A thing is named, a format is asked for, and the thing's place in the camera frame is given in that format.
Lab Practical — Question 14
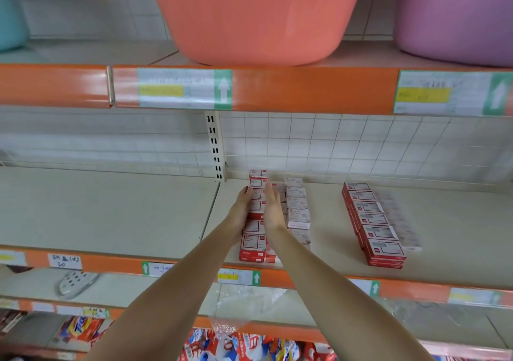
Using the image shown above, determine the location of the white shelf with orange edges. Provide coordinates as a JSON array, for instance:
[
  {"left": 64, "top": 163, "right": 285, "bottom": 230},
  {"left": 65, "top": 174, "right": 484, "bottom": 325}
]
[{"left": 0, "top": 40, "right": 513, "bottom": 361}]

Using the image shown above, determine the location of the person's right hand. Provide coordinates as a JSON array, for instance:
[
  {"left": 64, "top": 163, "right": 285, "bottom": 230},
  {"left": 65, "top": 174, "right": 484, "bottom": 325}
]
[{"left": 263, "top": 182, "right": 288, "bottom": 233}]

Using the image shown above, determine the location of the clear plastic bag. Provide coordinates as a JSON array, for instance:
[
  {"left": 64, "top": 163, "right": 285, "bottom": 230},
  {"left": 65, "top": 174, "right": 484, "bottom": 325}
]
[{"left": 210, "top": 285, "right": 291, "bottom": 327}]

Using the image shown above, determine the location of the orange plastic basin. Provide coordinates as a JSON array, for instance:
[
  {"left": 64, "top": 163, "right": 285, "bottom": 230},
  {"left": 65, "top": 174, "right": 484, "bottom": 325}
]
[{"left": 143, "top": 0, "right": 370, "bottom": 68}]

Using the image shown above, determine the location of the person's left hand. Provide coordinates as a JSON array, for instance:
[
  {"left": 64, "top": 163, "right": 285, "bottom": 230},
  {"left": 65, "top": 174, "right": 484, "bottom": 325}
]
[{"left": 224, "top": 185, "right": 257, "bottom": 236}]

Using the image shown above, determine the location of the person's left forearm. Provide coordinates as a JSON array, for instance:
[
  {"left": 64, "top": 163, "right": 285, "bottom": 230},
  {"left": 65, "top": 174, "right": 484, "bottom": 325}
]
[{"left": 88, "top": 224, "right": 246, "bottom": 361}]

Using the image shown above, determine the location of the small price label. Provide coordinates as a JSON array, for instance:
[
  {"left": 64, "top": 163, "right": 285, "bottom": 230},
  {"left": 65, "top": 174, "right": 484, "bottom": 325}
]
[
  {"left": 0, "top": 249, "right": 27, "bottom": 267},
  {"left": 447, "top": 287, "right": 503, "bottom": 308},
  {"left": 348, "top": 278, "right": 382, "bottom": 297},
  {"left": 141, "top": 261, "right": 176, "bottom": 278},
  {"left": 216, "top": 269, "right": 263, "bottom": 287}
]

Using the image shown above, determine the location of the purple plastic basin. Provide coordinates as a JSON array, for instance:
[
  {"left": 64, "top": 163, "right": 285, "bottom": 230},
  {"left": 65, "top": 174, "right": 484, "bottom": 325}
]
[{"left": 392, "top": 0, "right": 513, "bottom": 68}]

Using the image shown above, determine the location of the white perforated shelf upright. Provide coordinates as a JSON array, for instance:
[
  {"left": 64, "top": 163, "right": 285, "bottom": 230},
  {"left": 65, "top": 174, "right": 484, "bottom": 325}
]
[{"left": 204, "top": 110, "right": 229, "bottom": 184}]

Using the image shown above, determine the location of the white handwritten label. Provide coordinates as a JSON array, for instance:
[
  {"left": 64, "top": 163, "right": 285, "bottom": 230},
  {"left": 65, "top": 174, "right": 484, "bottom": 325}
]
[{"left": 47, "top": 253, "right": 83, "bottom": 271}]

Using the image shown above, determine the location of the teal plastic basin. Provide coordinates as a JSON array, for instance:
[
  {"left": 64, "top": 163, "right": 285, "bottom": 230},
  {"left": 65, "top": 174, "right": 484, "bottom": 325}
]
[{"left": 0, "top": 0, "right": 32, "bottom": 53}]

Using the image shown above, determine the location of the pile of small colourful packets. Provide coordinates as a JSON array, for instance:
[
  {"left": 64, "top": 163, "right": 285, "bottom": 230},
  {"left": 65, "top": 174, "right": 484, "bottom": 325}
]
[{"left": 64, "top": 315, "right": 339, "bottom": 361}]

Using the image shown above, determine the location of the person's right forearm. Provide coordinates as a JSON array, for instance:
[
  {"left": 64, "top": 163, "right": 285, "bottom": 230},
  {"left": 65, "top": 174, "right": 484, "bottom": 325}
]
[{"left": 266, "top": 224, "right": 434, "bottom": 361}]

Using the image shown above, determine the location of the large label with green arrow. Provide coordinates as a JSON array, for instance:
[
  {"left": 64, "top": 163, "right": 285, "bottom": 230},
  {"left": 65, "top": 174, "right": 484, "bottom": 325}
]
[
  {"left": 393, "top": 70, "right": 513, "bottom": 118},
  {"left": 136, "top": 68, "right": 235, "bottom": 111}
]

